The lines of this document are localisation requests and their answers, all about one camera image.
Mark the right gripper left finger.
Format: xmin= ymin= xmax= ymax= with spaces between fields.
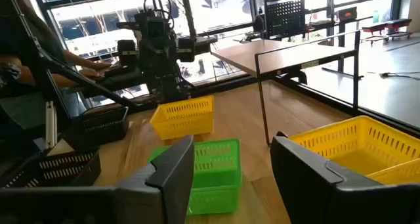
xmin=0 ymin=135 xmax=195 ymax=224

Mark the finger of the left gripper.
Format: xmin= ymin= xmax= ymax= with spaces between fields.
xmin=177 ymin=37 xmax=197 ymax=63
xmin=117 ymin=39 xmax=137 ymax=67

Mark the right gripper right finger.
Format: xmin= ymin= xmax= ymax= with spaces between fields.
xmin=270 ymin=131 xmax=420 ymax=224

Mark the green plastic basket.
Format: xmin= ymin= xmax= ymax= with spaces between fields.
xmin=147 ymin=138 xmax=243 ymax=216

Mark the yellow plastic basket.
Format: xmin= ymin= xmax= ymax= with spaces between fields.
xmin=288 ymin=115 xmax=420 ymax=185
xmin=150 ymin=95 xmax=215 ymax=141

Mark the black plastic basket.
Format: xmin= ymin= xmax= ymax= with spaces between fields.
xmin=0 ymin=149 xmax=102 ymax=189
xmin=77 ymin=106 xmax=130 ymax=146

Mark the person's hand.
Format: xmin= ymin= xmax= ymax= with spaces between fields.
xmin=78 ymin=68 xmax=103 ymax=80
xmin=93 ymin=61 xmax=113 ymax=71

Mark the black laptop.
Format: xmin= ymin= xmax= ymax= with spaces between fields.
xmin=80 ymin=66 xmax=145 ymax=99

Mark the person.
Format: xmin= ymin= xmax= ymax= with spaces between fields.
xmin=0 ymin=0 xmax=114 ymax=90

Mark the white upright strip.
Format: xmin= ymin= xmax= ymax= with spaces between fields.
xmin=45 ymin=101 xmax=58 ymax=149

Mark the black pegboard panel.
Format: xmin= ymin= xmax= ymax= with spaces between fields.
xmin=263 ymin=0 xmax=308 ymax=40

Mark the black box red display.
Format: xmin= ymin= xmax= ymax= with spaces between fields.
xmin=337 ymin=6 xmax=358 ymax=23

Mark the red-topped cart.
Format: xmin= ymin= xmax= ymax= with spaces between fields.
xmin=362 ymin=23 xmax=389 ymax=44
xmin=384 ymin=18 xmax=413 ymax=40

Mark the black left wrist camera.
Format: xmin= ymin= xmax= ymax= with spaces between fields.
xmin=146 ymin=18 xmax=169 ymax=41

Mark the black floor cable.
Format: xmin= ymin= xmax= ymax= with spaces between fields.
xmin=367 ymin=71 xmax=420 ymax=82

